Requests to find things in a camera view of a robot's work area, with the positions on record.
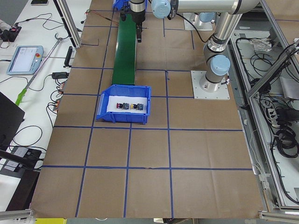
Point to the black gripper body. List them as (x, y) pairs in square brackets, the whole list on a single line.
[(137, 16)]

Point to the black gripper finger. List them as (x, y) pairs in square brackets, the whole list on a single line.
[(139, 32)]

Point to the yellow push button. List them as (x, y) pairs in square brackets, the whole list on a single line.
[(138, 107)]

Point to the red push button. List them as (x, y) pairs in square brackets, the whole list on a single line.
[(119, 106)]

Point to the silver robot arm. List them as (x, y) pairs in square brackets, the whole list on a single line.
[(231, 12)]

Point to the blue bin right side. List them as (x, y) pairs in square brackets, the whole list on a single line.
[(118, 4)]

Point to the blue bin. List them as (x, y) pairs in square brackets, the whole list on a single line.
[(128, 91), (118, 4)]

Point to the green conveyor belt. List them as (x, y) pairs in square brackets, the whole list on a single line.
[(124, 62)]

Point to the blue bin left side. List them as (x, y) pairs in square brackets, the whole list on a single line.
[(128, 91)]

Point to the white foam pad left bin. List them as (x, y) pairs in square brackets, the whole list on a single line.
[(127, 101)]

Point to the black power adapter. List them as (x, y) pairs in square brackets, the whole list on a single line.
[(60, 75)]

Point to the teach pendant tablet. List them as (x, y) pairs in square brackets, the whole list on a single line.
[(26, 60)]

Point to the long metal grabber pole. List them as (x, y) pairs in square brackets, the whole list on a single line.
[(22, 93)]

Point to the black monitor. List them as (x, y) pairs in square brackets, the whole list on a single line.
[(11, 117)]

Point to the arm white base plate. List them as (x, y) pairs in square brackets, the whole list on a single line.
[(203, 89), (202, 21)]

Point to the aluminium frame post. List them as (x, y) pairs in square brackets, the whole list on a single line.
[(65, 15)]

